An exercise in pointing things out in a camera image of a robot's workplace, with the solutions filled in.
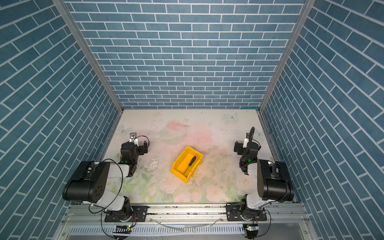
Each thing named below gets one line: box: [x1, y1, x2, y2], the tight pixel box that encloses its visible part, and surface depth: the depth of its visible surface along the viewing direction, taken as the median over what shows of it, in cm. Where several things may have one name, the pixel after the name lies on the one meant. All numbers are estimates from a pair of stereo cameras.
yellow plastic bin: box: [170, 146, 204, 184], surface depth 91 cm
